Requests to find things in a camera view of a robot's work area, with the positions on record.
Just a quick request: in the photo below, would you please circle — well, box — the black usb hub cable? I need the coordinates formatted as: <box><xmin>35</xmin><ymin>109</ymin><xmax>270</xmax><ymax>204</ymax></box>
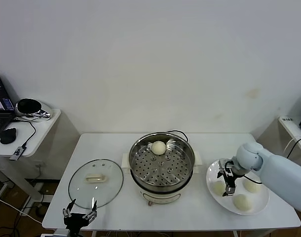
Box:
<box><xmin>13</xmin><ymin>118</ymin><xmax>37</xmax><ymax>149</ymax></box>

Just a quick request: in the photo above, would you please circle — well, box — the dark round floor object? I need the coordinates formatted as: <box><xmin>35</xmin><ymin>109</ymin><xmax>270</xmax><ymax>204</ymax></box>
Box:
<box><xmin>34</xmin><ymin>206</ymin><xmax>47</xmax><ymax>217</ymax></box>

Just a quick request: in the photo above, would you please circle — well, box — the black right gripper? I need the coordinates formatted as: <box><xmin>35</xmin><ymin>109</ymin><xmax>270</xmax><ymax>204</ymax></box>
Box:
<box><xmin>216</xmin><ymin>167</ymin><xmax>237</xmax><ymax>198</ymax></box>

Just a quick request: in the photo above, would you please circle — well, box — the white round plate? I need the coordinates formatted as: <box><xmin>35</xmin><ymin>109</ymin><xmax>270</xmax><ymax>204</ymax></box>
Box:
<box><xmin>206</xmin><ymin>158</ymin><xmax>270</xmax><ymax>216</ymax></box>

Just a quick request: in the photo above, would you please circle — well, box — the stainless steel steamer basket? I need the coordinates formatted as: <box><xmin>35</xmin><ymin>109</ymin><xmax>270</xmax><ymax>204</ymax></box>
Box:
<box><xmin>121</xmin><ymin>132</ymin><xmax>203</xmax><ymax>193</ymax></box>

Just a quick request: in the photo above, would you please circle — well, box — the black power adapter cable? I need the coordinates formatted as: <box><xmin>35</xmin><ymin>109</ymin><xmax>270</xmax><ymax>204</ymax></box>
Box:
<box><xmin>286</xmin><ymin>137</ymin><xmax>301</xmax><ymax>161</ymax></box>

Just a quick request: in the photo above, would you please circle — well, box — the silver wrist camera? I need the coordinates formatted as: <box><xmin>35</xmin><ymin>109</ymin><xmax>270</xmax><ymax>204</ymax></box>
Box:
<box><xmin>218</xmin><ymin>159</ymin><xmax>232</xmax><ymax>171</ymax></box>
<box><xmin>40</xmin><ymin>228</ymin><xmax>71</xmax><ymax>237</ymax></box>

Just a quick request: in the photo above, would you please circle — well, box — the round glass pot lid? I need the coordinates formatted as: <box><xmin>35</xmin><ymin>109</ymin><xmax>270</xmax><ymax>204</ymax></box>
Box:
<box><xmin>68</xmin><ymin>158</ymin><xmax>124</xmax><ymax>209</ymax></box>

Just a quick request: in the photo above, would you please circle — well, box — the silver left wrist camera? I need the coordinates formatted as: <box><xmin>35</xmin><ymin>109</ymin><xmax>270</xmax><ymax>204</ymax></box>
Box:
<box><xmin>40</xmin><ymin>228</ymin><xmax>71</xmax><ymax>237</ymax></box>

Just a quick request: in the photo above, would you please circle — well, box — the black cooker power cable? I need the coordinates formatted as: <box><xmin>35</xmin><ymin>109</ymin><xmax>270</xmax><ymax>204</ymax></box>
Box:
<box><xmin>166</xmin><ymin>130</ymin><xmax>189</xmax><ymax>144</ymax></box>

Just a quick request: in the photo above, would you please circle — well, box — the cream electric cooker base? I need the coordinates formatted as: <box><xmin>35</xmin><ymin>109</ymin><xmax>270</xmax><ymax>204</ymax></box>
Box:
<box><xmin>122</xmin><ymin>160</ymin><xmax>203</xmax><ymax>206</ymax></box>

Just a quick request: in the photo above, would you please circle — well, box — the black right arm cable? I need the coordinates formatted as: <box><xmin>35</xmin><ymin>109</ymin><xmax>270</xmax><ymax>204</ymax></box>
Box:
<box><xmin>241</xmin><ymin>172</ymin><xmax>263</xmax><ymax>185</ymax></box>

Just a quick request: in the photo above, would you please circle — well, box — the small grey usb hub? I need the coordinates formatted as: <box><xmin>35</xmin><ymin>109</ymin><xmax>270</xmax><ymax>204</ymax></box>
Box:
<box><xmin>8</xmin><ymin>145</ymin><xmax>27</xmax><ymax>161</ymax></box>

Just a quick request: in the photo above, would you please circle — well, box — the black open laptop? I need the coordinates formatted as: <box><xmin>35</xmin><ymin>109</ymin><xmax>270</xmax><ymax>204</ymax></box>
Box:
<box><xmin>0</xmin><ymin>72</ymin><xmax>17</xmax><ymax>144</ymax></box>

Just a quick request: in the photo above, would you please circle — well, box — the white steamed baozi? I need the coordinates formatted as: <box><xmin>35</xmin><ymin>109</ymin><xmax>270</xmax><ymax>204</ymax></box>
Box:
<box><xmin>212</xmin><ymin>181</ymin><xmax>226</xmax><ymax>197</ymax></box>
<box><xmin>243</xmin><ymin>179</ymin><xmax>262</xmax><ymax>195</ymax></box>
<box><xmin>232</xmin><ymin>194</ymin><xmax>254</xmax><ymax>212</ymax></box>
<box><xmin>150</xmin><ymin>140</ymin><xmax>166</xmax><ymax>156</ymax></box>

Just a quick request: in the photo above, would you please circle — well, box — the white floor cable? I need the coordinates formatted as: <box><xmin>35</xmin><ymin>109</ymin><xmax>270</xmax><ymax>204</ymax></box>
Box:
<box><xmin>0</xmin><ymin>194</ymin><xmax>42</xmax><ymax>225</ymax></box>

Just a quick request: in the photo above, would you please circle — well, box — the black computer mouse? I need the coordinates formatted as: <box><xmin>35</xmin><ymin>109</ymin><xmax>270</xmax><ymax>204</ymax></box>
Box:
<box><xmin>0</xmin><ymin>127</ymin><xmax>17</xmax><ymax>145</ymax></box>

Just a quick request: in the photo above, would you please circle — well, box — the white hanging cable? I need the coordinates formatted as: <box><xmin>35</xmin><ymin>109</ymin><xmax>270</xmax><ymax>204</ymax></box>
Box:
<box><xmin>283</xmin><ymin>135</ymin><xmax>301</xmax><ymax>158</ymax></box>

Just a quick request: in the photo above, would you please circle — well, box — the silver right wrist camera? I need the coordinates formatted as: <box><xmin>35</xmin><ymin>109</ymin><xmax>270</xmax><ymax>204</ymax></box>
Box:
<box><xmin>218</xmin><ymin>159</ymin><xmax>232</xmax><ymax>171</ymax></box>

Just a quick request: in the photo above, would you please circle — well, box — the white side table with laptop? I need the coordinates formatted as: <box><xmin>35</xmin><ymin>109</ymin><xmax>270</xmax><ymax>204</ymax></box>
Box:
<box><xmin>0</xmin><ymin>108</ymin><xmax>81</xmax><ymax>205</ymax></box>

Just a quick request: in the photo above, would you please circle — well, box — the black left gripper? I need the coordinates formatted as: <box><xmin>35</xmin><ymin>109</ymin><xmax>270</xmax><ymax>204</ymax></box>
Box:
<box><xmin>62</xmin><ymin>198</ymin><xmax>99</xmax><ymax>232</ymax></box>

